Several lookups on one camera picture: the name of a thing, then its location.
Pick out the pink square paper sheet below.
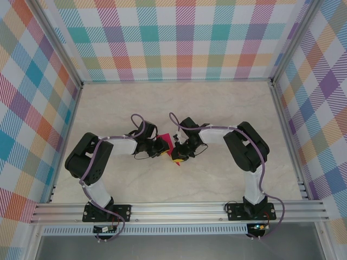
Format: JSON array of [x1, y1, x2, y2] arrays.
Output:
[[156, 133, 183, 167]]

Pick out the grey metal panel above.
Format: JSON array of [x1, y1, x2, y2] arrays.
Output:
[[35, 234, 326, 260]]

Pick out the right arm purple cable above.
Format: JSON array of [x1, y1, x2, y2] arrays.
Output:
[[168, 112, 287, 241]]

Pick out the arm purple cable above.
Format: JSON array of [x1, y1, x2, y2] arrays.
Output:
[[168, 112, 287, 241], [80, 113, 159, 243]]

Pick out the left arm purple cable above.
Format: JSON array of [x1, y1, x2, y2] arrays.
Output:
[[80, 113, 159, 243]]

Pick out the long aluminium mounting rail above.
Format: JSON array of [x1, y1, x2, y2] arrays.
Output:
[[29, 200, 330, 224]]

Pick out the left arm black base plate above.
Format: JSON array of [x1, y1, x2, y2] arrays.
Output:
[[82, 204, 132, 223]]

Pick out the slotted grey cable duct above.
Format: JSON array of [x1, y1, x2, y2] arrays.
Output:
[[43, 226, 249, 236]]

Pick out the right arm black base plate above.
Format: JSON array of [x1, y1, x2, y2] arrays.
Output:
[[226, 203, 277, 222]]

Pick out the aluminium frame rail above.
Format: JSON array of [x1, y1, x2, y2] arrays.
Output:
[[269, 82, 310, 200]]

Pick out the aluminium frame post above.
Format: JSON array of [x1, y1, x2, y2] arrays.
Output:
[[31, 0, 83, 89], [270, 0, 324, 87]]

